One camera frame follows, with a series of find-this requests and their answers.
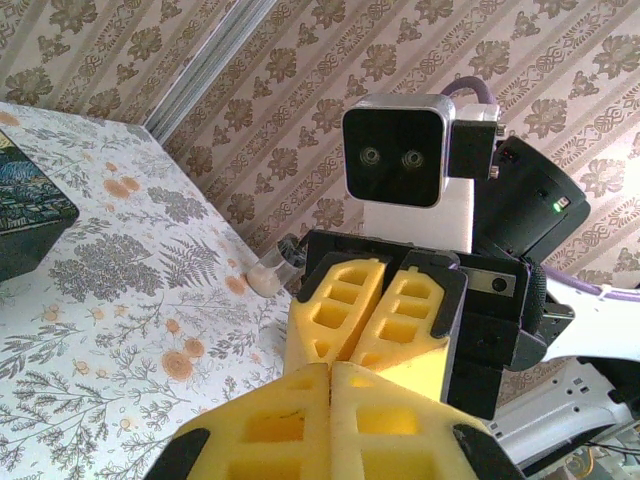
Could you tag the aluminium frame post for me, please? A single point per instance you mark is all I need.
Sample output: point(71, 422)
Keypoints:
point(198, 70)

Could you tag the starry night painted box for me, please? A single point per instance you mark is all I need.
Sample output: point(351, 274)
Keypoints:
point(30, 215)

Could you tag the floral patterned table cover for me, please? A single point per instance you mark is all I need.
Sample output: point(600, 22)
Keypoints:
point(125, 300)

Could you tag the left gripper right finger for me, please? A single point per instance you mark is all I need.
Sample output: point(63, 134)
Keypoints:
point(400, 450)

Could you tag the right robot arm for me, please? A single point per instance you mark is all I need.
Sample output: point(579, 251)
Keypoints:
point(590, 325)

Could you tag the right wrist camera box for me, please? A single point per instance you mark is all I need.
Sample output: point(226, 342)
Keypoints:
point(395, 150)

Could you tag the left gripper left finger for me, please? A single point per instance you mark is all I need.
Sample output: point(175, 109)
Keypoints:
point(270, 450)

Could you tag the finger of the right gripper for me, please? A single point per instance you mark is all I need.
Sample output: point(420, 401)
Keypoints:
point(305, 340)
point(425, 360)

